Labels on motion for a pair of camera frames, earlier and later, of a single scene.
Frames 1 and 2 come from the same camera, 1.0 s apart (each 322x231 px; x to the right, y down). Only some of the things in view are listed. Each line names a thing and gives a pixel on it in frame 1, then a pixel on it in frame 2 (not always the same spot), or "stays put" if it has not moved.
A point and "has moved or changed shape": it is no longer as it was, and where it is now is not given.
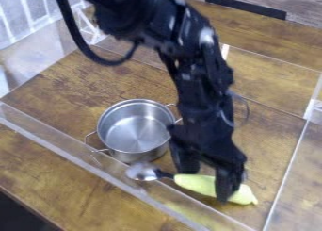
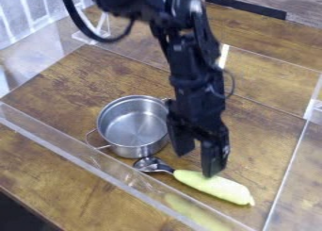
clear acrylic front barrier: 61,185 stays put
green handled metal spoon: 201,185 has moved or changed shape
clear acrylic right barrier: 297,209 stays put
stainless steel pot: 133,130 stays put
